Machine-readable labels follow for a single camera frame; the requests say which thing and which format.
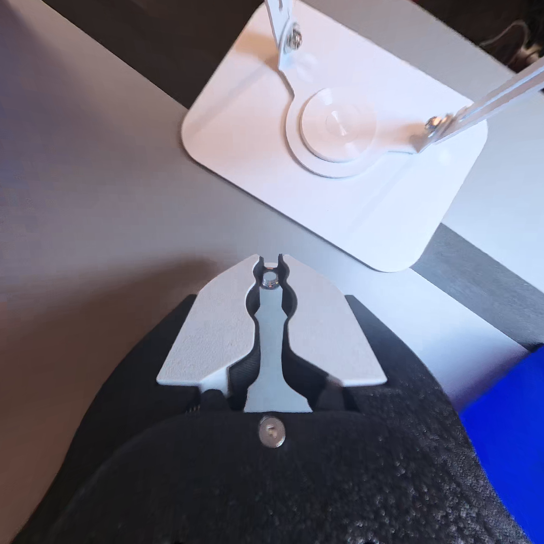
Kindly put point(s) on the white tablet stand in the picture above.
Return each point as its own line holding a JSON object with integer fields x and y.
{"x": 357, "y": 195}

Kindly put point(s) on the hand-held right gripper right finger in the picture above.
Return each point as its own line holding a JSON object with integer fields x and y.
{"x": 336, "y": 336}

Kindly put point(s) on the silver hex bolt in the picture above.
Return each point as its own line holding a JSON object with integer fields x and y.
{"x": 270, "y": 278}

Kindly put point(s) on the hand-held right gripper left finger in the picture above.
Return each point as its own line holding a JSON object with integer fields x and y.
{"x": 212, "y": 336}

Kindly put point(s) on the blue plastic bin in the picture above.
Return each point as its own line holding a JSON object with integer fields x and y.
{"x": 510, "y": 450}

